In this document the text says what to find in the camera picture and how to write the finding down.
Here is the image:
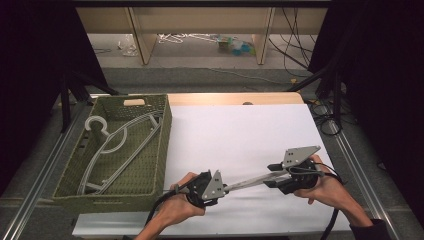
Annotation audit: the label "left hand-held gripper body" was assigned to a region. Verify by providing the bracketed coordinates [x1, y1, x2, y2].
[186, 169, 226, 209]

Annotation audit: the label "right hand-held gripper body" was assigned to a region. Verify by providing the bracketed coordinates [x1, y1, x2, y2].
[280, 145, 322, 196]

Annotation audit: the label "grey plastic clothes hanger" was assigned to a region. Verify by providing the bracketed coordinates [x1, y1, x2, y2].
[77, 111, 165, 196]
[163, 168, 292, 195]

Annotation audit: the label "green woven basket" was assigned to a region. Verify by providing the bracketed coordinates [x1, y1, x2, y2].
[52, 94, 173, 214]

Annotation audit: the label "person's left hand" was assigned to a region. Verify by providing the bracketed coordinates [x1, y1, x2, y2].
[155, 171, 207, 225]

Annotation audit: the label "person's right hand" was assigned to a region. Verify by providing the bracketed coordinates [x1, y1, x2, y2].
[292, 154, 352, 210]

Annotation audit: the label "white paper sheet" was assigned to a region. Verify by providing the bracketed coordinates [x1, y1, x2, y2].
[72, 103, 362, 238]

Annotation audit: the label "black metal stand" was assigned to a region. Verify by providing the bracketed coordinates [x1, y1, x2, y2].
[58, 68, 119, 134]
[285, 61, 346, 129]

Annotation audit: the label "black curtain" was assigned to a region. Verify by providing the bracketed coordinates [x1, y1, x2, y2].
[308, 0, 424, 228]
[0, 0, 109, 198]

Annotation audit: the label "colourful plastic toys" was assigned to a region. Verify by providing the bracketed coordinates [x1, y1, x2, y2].
[217, 35, 257, 58]

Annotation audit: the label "white hangers on floor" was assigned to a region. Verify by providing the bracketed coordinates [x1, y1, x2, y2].
[157, 32, 219, 45]

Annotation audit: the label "beige wooden desk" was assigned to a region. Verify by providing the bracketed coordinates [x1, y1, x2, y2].
[75, 6, 329, 66]

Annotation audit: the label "clear plastic bag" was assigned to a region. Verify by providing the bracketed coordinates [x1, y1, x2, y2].
[116, 33, 139, 58]

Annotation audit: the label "black cable bundle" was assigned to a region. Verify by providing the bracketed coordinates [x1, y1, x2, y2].
[305, 98, 348, 137]

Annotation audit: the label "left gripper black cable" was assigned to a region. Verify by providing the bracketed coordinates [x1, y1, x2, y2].
[145, 181, 201, 226]

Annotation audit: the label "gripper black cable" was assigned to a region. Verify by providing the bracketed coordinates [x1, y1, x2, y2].
[145, 181, 201, 226]
[289, 162, 344, 240]

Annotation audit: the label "silver metal rail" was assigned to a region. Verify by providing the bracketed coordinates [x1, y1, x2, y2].
[326, 118, 403, 240]
[0, 99, 93, 240]

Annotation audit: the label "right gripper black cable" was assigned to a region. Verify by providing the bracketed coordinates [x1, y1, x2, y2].
[289, 162, 344, 240]

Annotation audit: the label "thin grey floor cable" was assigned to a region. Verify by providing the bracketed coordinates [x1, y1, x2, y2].
[196, 67, 293, 85]

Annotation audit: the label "hanging black cables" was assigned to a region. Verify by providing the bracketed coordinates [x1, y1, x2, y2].
[267, 6, 319, 72]

